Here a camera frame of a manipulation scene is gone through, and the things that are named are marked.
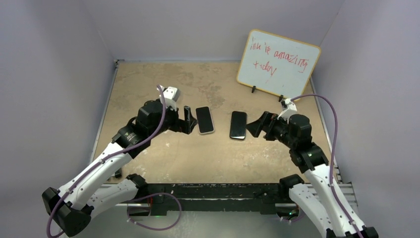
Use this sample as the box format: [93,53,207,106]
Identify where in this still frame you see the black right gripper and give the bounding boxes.
[246,111,297,149]

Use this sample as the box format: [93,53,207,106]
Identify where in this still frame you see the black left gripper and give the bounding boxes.
[149,102,197,139]

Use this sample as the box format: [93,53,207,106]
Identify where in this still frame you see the pale pink phone case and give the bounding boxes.
[195,106,215,135]

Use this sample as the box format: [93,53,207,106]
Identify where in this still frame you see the black smartphone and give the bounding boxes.
[196,107,214,133]

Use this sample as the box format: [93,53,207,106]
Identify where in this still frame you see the black phone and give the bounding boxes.
[230,112,247,139]

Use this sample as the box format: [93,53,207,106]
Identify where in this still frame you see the black phone case with camera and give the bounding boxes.
[229,111,248,141]

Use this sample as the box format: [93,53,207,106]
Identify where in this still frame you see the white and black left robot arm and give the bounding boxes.
[42,99,197,238]

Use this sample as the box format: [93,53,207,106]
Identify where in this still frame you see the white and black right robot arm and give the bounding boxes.
[246,112,379,238]

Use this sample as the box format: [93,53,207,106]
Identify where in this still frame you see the whiteboard with red writing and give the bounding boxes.
[236,29,321,98]

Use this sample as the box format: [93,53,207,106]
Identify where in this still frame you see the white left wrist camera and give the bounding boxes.
[160,86,181,110]

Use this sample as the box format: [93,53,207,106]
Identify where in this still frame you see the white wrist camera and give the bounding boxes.
[277,98,297,121]
[160,86,181,110]

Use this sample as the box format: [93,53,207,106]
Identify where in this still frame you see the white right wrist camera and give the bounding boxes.
[277,98,297,121]

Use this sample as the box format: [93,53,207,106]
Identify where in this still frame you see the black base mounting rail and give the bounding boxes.
[126,174,304,216]

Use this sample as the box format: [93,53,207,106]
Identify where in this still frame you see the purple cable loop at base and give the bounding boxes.
[126,191,183,231]

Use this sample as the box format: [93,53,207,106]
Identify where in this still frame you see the aluminium frame rail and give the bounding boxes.
[305,183,358,207]

